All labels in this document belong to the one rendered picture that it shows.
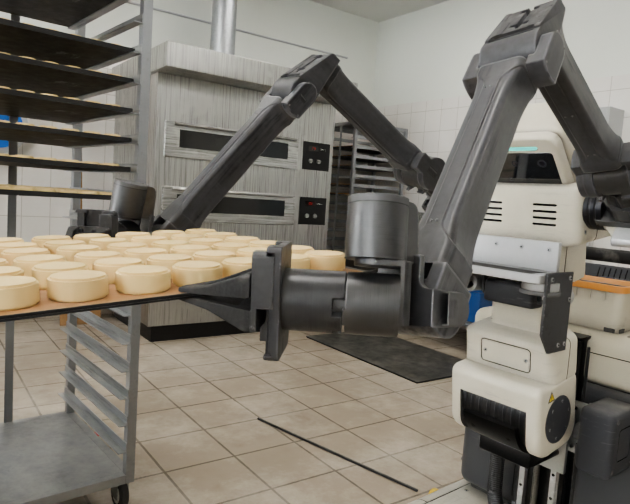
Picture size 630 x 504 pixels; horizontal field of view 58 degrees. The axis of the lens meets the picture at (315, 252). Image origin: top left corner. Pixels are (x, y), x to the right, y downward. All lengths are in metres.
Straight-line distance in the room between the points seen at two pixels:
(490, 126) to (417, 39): 5.42
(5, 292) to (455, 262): 0.40
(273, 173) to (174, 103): 0.91
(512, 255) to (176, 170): 3.11
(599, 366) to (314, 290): 1.11
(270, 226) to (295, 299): 3.95
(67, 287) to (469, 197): 0.40
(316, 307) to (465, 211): 0.21
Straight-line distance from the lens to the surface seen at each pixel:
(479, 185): 0.64
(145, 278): 0.54
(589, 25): 4.97
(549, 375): 1.30
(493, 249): 1.30
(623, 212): 1.18
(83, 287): 0.52
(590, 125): 0.99
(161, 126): 4.06
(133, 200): 1.01
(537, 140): 1.21
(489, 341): 1.35
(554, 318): 1.21
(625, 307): 1.56
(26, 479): 2.13
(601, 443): 1.39
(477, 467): 1.78
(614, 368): 1.51
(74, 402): 2.49
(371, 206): 0.50
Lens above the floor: 1.09
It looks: 5 degrees down
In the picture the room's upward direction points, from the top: 4 degrees clockwise
